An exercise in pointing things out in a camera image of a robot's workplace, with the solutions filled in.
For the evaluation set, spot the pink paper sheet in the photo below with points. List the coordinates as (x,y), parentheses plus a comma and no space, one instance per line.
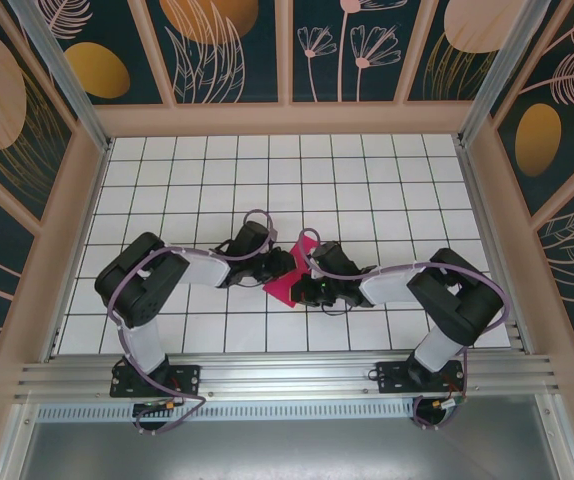
(281,291)

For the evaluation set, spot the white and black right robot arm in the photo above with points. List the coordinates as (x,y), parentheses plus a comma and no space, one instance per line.
(387,287)

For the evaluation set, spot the aluminium corner post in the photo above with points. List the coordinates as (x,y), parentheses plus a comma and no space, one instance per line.
(64,70)
(499,70)

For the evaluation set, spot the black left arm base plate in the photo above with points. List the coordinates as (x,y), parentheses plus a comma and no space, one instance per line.
(189,380)

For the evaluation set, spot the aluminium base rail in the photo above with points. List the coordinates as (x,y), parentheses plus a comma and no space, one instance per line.
(292,375)

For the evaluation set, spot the grey metal shelf sheet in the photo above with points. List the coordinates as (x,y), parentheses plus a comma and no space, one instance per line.
(292,450)

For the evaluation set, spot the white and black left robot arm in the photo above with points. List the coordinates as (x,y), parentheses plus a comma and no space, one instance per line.
(202,270)

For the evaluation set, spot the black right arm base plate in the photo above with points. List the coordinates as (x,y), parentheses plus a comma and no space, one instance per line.
(389,377)

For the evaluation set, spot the aluminium side rail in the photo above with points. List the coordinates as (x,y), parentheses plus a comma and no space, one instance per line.
(517,335)

